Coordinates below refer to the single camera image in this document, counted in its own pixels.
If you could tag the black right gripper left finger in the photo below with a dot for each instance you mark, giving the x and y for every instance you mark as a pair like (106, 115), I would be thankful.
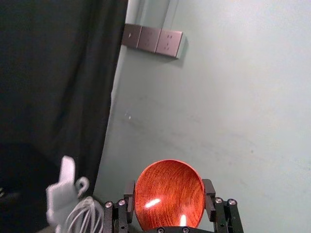
(121, 213)

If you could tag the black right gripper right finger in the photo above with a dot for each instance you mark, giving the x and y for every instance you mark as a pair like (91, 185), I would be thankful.
(226, 216)

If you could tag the red wooden spoon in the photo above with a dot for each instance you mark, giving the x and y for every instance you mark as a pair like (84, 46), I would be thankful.
(167, 194)

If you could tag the white plastic piece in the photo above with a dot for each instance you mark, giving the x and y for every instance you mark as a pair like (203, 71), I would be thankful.
(62, 191)

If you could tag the black cloth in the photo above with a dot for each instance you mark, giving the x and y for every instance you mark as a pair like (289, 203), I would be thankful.
(60, 85)

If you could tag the grey wall socket plate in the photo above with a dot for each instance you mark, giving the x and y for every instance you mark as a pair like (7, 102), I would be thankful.
(148, 39)
(168, 43)

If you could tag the grey wall switch plate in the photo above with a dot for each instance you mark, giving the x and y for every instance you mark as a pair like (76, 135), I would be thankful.
(131, 35)

